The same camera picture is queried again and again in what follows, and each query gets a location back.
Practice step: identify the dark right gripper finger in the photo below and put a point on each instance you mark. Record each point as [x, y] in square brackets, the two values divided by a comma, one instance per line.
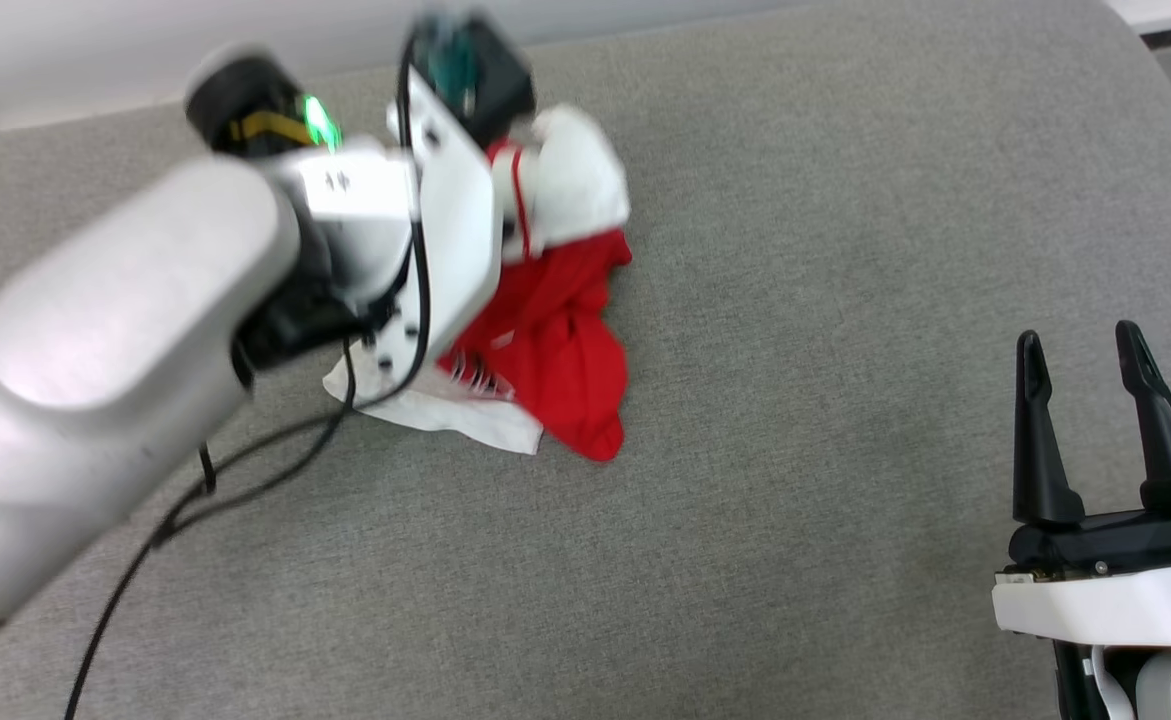
[1165, 450]
[1040, 450]

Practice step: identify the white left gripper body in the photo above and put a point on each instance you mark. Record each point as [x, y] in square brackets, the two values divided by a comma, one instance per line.
[445, 230]

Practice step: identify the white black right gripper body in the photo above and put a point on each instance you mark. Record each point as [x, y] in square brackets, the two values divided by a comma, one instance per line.
[1115, 600]

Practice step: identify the red white basketball jersey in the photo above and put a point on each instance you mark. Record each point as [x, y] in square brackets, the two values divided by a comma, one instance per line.
[565, 340]

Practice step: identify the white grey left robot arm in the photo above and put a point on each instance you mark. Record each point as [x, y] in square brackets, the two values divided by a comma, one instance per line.
[95, 350]

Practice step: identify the grey fabric sofa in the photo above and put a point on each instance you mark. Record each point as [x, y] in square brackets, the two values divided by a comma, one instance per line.
[795, 300]

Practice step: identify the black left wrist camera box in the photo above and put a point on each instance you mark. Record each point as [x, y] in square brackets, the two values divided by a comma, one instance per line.
[490, 85]

